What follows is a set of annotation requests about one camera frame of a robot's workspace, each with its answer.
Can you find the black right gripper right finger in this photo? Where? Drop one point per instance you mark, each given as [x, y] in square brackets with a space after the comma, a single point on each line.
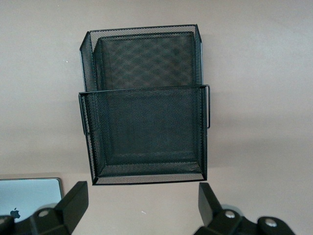
[210, 210]

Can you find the silver laptop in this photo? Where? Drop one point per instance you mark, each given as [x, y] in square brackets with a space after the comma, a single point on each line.
[29, 193]

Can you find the black mesh two-tier organizer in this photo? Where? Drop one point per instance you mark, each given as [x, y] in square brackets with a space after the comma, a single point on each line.
[146, 132]

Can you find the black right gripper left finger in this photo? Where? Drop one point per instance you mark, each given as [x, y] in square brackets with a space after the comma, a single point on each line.
[71, 205]

